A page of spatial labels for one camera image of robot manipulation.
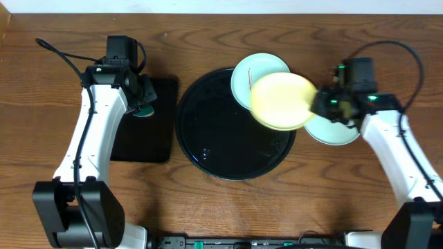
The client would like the round black tray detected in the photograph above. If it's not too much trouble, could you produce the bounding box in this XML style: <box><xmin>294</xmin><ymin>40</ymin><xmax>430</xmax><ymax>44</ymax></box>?
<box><xmin>175</xmin><ymin>68</ymin><xmax>296</xmax><ymax>181</ymax></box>

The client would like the green and yellow sponge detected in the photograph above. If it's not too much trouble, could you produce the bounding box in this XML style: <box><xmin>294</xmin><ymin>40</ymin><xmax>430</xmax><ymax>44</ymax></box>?
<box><xmin>133</xmin><ymin>106</ymin><xmax>154</xmax><ymax>118</ymax></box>

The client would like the rectangular black tray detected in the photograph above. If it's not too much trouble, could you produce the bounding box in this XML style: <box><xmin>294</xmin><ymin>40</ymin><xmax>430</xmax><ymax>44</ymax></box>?
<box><xmin>111</xmin><ymin>78</ymin><xmax>179</xmax><ymax>163</ymax></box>

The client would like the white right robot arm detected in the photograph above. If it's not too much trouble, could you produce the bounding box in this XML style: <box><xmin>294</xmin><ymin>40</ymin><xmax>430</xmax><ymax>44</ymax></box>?
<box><xmin>311</xmin><ymin>88</ymin><xmax>442</xmax><ymax>248</ymax></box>

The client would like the yellow plate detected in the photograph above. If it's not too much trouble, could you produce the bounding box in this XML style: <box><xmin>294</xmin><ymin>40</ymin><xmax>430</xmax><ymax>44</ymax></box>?
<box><xmin>250</xmin><ymin>73</ymin><xmax>317</xmax><ymax>131</ymax></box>

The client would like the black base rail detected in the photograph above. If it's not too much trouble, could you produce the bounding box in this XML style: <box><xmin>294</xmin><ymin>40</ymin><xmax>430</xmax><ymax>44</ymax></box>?
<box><xmin>148</xmin><ymin>232</ymin><xmax>345</xmax><ymax>249</ymax></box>

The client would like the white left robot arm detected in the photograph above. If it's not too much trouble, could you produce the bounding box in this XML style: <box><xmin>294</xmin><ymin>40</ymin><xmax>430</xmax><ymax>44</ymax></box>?
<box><xmin>33</xmin><ymin>65</ymin><xmax>156</xmax><ymax>248</ymax></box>

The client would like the pale green plate red streak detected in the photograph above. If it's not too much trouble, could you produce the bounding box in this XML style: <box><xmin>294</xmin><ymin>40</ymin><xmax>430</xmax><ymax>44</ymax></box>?
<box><xmin>230</xmin><ymin>53</ymin><xmax>290</xmax><ymax>109</ymax></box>

